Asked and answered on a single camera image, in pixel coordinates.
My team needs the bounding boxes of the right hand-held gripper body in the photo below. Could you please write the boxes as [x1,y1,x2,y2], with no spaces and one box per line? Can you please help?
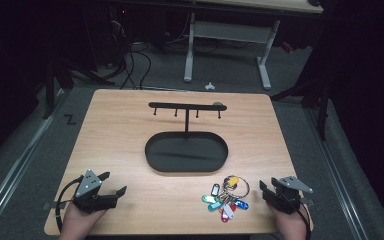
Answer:
[262,175,314,215]

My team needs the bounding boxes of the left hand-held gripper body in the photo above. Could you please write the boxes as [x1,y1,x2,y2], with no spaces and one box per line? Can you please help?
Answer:
[72,169,119,215]

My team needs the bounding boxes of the person's left hand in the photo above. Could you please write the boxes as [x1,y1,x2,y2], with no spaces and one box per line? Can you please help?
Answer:
[58,202,108,240]

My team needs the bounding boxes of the person's right hand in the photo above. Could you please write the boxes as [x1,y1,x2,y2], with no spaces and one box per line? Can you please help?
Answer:
[267,202,312,240]

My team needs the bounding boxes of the key bunch with coloured tags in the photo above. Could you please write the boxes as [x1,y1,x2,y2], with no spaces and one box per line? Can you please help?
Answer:
[201,175,251,224]

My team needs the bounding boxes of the black key rack with tray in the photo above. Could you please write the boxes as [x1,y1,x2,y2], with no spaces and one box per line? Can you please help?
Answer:
[144,101,230,174]

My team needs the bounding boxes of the black stand legs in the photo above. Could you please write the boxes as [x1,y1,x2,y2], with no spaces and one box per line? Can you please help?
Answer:
[270,78,332,142]
[42,59,116,120]

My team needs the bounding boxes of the red object under desk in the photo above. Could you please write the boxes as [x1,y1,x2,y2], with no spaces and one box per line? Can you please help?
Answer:
[280,41,295,54]

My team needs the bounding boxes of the dark computer tower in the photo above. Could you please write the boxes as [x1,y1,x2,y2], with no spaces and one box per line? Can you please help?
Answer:
[107,5,128,66]

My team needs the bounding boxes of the white-legged desk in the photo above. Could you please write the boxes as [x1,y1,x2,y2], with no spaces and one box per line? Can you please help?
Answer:
[183,0,325,91]

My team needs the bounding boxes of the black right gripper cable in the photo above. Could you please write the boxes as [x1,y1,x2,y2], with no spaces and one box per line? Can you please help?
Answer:
[293,199,314,240]

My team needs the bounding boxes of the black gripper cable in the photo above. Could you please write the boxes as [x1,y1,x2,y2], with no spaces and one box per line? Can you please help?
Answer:
[293,199,314,240]
[54,175,85,233]

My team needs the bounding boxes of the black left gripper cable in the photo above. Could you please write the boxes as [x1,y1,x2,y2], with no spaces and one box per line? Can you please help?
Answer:
[54,175,85,233]

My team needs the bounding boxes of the metal floor rail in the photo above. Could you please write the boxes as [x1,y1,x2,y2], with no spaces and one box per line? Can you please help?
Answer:
[303,107,370,240]
[0,89,68,232]

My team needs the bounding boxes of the black floor cables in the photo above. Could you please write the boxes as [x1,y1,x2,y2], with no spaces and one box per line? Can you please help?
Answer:
[119,42,153,91]

